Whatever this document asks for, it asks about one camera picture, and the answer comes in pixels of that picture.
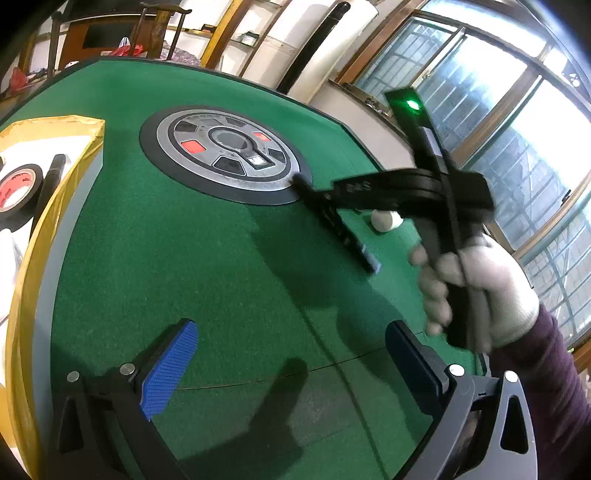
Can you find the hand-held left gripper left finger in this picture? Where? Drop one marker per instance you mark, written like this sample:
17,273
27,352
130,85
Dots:
171,369

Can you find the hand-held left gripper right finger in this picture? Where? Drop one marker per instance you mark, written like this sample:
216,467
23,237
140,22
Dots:
413,369

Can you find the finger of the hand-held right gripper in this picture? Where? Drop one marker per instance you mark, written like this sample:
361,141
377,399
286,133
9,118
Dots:
316,191

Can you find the black marker purple cap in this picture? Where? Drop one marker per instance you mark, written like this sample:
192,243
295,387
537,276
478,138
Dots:
351,240

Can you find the black marker cream caps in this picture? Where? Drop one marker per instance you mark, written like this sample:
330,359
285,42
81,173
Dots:
51,184

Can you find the person's right forearm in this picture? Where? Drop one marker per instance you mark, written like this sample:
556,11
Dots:
554,397

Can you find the person's right hand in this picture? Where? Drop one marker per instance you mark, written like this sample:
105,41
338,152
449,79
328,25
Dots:
503,295

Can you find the small white plastic cylinder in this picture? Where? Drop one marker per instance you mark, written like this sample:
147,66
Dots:
385,222

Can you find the round grey table control panel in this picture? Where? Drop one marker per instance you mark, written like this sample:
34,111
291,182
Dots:
221,152

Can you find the window with metal grille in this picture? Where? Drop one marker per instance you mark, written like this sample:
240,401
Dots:
485,101

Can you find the black vertical pipe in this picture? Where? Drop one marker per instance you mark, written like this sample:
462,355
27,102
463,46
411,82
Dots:
314,46

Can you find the wooden shelf unit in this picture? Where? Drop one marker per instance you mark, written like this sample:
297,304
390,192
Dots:
240,37

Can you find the patterned purple cloth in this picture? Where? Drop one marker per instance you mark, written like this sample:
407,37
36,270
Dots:
182,56

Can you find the dark wooden chair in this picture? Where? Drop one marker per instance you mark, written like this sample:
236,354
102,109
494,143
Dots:
157,27

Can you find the black tape roll red core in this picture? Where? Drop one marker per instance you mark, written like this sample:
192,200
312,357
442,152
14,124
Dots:
21,189

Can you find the red plastic bag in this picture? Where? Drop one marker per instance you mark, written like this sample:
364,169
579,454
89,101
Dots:
129,50
19,79

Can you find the brown wooden cabinet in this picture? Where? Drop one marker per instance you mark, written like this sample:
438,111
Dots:
106,41

